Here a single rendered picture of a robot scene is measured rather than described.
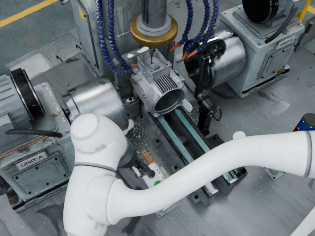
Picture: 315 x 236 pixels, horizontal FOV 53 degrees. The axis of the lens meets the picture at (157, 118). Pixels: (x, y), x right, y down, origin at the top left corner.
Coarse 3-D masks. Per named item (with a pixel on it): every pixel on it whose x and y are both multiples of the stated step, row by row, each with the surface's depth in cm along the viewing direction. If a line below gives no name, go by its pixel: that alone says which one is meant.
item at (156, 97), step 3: (135, 66) 141; (132, 69) 142; (135, 69) 141; (138, 69) 141; (135, 72) 141; (180, 84) 136; (183, 84) 137; (180, 87) 136; (183, 87) 137; (156, 93) 133; (153, 96) 133; (156, 96) 132; (159, 96) 133; (156, 99) 133; (180, 105) 148; (153, 114) 143; (156, 114) 142; (159, 114) 144
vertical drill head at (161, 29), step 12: (144, 0) 108; (156, 0) 106; (144, 12) 112; (156, 12) 110; (132, 24) 120; (144, 24) 116; (156, 24) 115; (168, 24) 117; (132, 36) 120; (144, 36) 117; (156, 36) 117; (168, 36) 117; (168, 48) 127
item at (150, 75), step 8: (144, 56) 140; (152, 56) 142; (160, 56) 139; (144, 64) 139; (152, 64) 137; (160, 64) 139; (168, 64) 135; (144, 72) 137; (152, 72) 132; (160, 72) 134; (168, 72) 137; (152, 80) 136
